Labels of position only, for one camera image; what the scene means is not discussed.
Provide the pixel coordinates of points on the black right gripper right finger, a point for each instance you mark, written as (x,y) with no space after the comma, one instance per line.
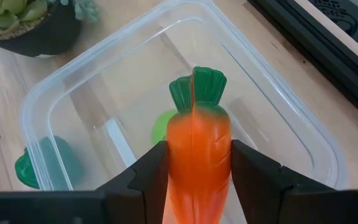
(275,202)

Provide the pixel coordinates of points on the succulents in black bowl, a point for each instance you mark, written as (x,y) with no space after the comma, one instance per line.
(42,37)

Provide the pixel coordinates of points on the clear plastic container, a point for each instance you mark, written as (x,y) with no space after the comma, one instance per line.
(291,130)

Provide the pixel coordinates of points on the orange toy carrot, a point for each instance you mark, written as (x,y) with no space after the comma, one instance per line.
(197,155)

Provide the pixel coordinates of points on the light green toy apple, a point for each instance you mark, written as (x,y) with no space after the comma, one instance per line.
(161,127)

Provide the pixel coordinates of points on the dark green toy pepper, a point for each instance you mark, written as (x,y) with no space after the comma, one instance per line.
(26,172)

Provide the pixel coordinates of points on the black aluminium rig frame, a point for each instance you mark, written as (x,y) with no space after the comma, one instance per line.
(322,56)

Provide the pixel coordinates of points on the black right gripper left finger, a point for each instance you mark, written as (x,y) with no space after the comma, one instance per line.
(120,205)

